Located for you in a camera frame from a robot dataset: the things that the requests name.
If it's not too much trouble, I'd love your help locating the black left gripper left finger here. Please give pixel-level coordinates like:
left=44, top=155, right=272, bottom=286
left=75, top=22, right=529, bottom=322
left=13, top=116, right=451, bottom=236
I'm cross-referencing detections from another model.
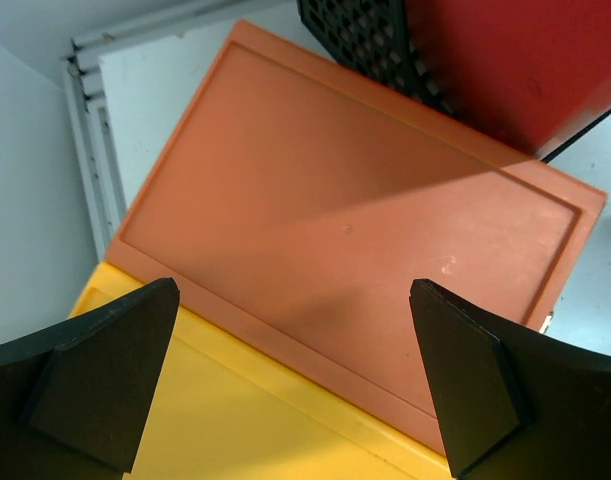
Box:
left=0, top=278, right=179, bottom=479

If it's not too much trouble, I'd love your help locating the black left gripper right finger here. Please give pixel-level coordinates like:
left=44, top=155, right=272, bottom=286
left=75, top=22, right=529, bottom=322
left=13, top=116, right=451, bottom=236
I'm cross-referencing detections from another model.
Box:
left=409, top=279, right=611, bottom=479

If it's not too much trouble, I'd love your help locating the red notebook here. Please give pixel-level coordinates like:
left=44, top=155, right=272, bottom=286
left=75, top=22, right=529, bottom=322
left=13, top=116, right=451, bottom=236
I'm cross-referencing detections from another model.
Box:
left=405, top=1, right=611, bottom=157

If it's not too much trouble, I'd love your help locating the orange yellow drawer organizer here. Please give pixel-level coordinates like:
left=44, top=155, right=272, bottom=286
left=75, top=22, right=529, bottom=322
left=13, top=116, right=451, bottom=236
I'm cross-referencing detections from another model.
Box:
left=74, top=20, right=606, bottom=479

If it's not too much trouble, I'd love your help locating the black mesh file rack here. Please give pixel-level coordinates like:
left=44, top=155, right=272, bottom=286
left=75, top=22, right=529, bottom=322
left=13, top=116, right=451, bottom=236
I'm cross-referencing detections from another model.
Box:
left=297, top=0, right=455, bottom=117

